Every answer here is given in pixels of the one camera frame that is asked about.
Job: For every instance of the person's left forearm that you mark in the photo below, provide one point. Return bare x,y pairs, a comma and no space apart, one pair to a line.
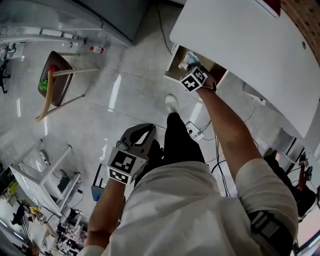
102,215

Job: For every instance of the grey metal cabinet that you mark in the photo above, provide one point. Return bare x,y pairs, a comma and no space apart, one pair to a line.
75,17

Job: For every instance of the blue chair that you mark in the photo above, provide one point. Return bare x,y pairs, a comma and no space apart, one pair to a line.
96,192

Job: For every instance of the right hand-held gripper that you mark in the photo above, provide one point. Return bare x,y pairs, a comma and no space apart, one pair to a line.
193,81

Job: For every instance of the large white power strip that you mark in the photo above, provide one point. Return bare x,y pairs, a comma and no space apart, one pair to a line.
193,130

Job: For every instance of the wooden stool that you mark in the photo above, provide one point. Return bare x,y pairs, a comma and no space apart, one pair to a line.
60,82

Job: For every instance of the white overturned table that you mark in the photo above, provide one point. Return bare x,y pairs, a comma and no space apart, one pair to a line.
32,182

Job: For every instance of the person's white shoe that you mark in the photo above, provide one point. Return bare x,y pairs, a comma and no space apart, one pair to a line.
172,103

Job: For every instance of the person's black trousers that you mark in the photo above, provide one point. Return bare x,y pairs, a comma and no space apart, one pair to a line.
180,145

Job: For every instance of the person's right forearm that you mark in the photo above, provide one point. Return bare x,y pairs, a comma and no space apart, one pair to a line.
230,130

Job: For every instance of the white desk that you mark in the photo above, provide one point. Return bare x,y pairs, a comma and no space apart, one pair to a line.
245,50

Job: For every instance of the black office chair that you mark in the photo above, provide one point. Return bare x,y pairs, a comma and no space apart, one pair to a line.
3,75

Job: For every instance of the item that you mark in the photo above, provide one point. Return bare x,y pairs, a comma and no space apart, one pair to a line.
191,57

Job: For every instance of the person's white shirt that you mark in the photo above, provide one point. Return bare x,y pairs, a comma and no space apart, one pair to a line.
180,215

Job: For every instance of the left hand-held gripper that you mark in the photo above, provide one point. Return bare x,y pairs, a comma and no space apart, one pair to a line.
122,162

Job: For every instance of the red toy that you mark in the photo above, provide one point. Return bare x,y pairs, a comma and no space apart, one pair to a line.
52,70

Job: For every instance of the red-capped clear bottle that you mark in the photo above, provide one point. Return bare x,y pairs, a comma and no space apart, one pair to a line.
97,49

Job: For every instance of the green toy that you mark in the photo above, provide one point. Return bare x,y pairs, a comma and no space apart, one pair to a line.
43,85

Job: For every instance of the white drawer with wooden inside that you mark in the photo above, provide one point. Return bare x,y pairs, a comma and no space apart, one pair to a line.
175,67

